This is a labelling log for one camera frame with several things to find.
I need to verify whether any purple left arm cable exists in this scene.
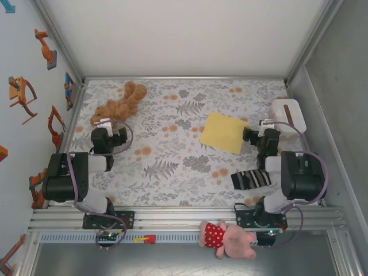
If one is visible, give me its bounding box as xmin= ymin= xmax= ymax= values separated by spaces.
xmin=67 ymin=119 xmax=135 ymax=251

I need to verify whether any black white striped sock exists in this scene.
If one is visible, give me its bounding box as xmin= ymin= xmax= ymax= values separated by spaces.
xmin=231 ymin=168 xmax=273 ymax=191

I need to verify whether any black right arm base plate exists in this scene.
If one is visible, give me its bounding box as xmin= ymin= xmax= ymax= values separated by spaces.
xmin=235 ymin=209 xmax=288 ymax=231

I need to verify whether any aluminium frame post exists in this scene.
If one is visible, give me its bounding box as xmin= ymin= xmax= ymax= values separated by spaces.
xmin=283 ymin=0 xmax=344 ymax=84
xmin=34 ymin=0 xmax=86 ymax=87

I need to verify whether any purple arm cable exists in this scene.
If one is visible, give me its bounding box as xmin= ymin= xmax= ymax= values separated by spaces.
xmin=67 ymin=119 xmax=135 ymax=251
xmin=260 ymin=120 xmax=328 ymax=250

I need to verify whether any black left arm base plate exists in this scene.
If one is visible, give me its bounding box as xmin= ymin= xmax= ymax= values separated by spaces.
xmin=82 ymin=210 xmax=136 ymax=230

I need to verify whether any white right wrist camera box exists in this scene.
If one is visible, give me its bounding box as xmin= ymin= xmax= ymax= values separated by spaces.
xmin=258 ymin=118 xmax=275 ymax=138

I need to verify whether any blue and orange wall sticker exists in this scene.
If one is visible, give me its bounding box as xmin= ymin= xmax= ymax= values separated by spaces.
xmin=64 ymin=71 xmax=76 ymax=112

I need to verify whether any orange claw gripper wall sticker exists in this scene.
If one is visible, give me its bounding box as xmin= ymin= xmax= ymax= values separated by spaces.
xmin=7 ymin=76 xmax=38 ymax=125

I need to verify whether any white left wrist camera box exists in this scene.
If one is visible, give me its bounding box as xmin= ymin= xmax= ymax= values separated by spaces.
xmin=94 ymin=117 xmax=115 ymax=136

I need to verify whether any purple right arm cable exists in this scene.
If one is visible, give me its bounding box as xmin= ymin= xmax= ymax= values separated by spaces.
xmin=260 ymin=120 xmax=328 ymax=250

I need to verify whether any wide aluminium extrusion rail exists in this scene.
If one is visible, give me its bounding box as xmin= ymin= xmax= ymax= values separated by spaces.
xmin=27 ymin=205 xmax=346 ymax=231

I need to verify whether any white tissue box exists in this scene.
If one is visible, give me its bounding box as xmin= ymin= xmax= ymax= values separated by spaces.
xmin=270 ymin=99 xmax=307 ymax=141

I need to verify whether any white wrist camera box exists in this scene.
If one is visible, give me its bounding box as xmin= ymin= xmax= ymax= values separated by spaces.
xmin=94 ymin=117 xmax=115 ymax=136
xmin=258 ymin=118 xmax=275 ymax=138

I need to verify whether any thin aluminium frame bar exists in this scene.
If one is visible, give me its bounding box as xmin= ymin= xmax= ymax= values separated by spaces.
xmin=82 ymin=75 xmax=288 ymax=83

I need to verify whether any yellow cloth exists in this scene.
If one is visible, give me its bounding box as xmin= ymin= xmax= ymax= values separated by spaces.
xmin=200 ymin=111 xmax=248 ymax=155

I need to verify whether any brown teddy bear plush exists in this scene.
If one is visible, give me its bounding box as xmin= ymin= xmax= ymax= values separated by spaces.
xmin=90 ymin=80 xmax=148 ymax=135

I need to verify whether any pink pig plush red dress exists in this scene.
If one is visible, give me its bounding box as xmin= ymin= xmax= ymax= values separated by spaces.
xmin=197 ymin=220 xmax=258 ymax=261

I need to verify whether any grey slotted cable duct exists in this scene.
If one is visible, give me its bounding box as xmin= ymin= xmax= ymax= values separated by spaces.
xmin=39 ymin=233 xmax=202 ymax=243

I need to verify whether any floral fern print tablecloth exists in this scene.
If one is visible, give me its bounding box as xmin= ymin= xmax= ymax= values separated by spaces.
xmin=54 ymin=79 xmax=320 ymax=206

